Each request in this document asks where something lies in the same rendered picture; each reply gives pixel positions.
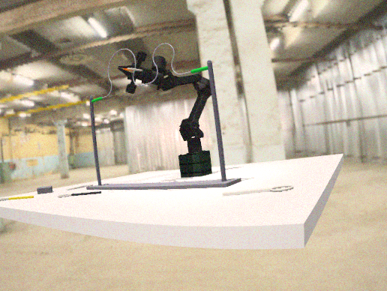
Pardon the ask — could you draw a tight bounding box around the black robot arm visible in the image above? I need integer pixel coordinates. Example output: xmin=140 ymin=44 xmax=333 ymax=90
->
xmin=138 ymin=55 xmax=212 ymax=154

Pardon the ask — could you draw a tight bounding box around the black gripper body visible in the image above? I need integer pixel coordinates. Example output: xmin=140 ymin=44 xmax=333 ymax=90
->
xmin=125 ymin=51 xmax=153 ymax=94

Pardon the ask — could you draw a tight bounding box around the grey wire frame on two posts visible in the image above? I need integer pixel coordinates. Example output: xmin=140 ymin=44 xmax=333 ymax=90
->
xmin=86 ymin=54 xmax=242 ymax=191

